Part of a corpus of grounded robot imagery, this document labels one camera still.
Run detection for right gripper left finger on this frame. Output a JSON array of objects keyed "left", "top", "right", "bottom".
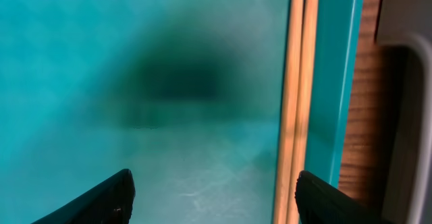
[{"left": 34, "top": 169, "right": 136, "bottom": 224}]

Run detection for grey dishwasher rack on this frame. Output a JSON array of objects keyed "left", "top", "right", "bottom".
[{"left": 376, "top": 0, "right": 431, "bottom": 223}]

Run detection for teal serving tray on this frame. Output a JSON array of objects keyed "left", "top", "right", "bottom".
[{"left": 0, "top": 0, "right": 366, "bottom": 224}]

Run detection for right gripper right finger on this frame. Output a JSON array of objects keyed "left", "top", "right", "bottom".
[{"left": 295, "top": 171, "right": 391, "bottom": 224}]

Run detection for wooden chopstick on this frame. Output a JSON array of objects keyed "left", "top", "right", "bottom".
[
  {"left": 286, "top": 0, "right": 319, "bottom": 224},
  {"left": 273, "top": 0, "right": 304, "bottom": 224}
]

